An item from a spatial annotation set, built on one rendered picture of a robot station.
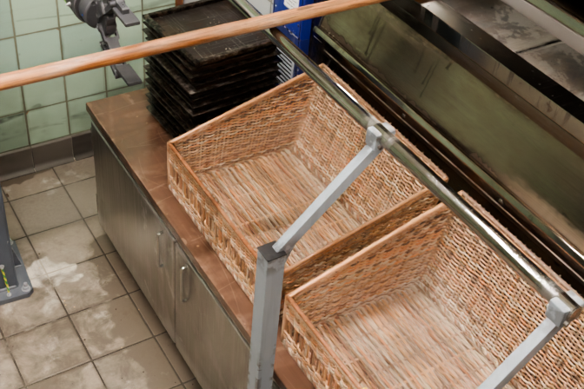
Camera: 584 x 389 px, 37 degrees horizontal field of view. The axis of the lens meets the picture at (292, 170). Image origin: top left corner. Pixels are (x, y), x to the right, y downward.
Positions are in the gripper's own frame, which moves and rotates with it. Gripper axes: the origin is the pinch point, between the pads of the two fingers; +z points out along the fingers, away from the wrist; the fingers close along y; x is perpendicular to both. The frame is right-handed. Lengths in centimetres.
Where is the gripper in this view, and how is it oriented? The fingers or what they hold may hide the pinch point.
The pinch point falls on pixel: (132, 51)
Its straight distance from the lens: 176.3
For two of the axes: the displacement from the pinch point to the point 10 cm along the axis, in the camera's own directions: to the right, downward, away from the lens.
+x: -8.6, 2.7, -4.4
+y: -0.8, 7.7, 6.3
